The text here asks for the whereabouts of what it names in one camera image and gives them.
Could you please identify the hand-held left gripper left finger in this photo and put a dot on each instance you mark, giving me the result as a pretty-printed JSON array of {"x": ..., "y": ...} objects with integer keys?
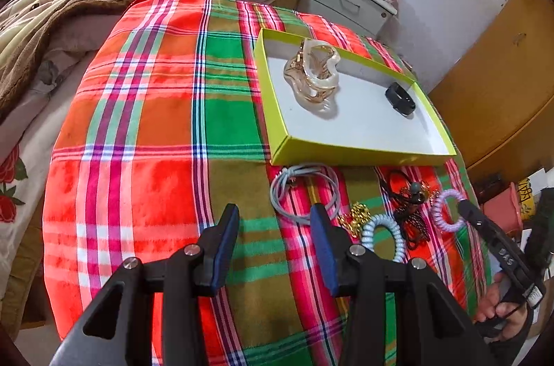
[{"x": 227, "y": 245}]

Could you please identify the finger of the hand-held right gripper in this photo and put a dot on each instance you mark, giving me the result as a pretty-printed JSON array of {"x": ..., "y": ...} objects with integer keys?
[{"x": 504, "y": 255}]

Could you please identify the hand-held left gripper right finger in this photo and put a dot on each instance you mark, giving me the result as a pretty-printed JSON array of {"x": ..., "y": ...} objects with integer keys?
[{"x": 324, "y": 249}]

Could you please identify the gold hair clip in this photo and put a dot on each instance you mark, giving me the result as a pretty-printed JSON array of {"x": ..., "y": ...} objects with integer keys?
[{"x": 426, "y": 189}]

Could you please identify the yellow-green shallow box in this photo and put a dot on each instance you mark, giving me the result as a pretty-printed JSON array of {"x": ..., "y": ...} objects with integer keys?
[{"x": 355, "y": 123}]

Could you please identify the person's right hand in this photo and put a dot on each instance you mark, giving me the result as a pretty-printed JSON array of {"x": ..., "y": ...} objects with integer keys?
[{"x": 489, "y": 296}]

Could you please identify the yellow packet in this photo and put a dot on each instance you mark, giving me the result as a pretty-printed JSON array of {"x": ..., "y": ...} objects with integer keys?
[{"x": 526, "y": 197}]

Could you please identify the pink plastic basin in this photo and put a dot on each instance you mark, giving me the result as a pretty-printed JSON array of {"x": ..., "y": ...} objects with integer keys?
[{"x": 502, "y": 210}]

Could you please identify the red green plaid cloth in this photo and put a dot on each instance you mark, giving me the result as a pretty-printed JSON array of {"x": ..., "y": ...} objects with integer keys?
[{"x": 151, "y": 132}]

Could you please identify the wooden wardrobe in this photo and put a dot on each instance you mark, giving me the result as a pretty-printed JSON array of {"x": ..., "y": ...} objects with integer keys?
[{"x": 497, "y": 89}]

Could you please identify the black wrist band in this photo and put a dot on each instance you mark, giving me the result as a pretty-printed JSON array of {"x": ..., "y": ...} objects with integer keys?
[{"x": 404, "y": 106}]

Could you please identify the white rose print bedsheet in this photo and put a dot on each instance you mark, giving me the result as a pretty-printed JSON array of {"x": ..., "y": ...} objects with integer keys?
[{"x": 17, "y": 184}]

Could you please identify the white nightstand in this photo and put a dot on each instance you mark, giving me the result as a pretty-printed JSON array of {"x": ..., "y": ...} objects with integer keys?
[{"x": 346, "y": 2}]

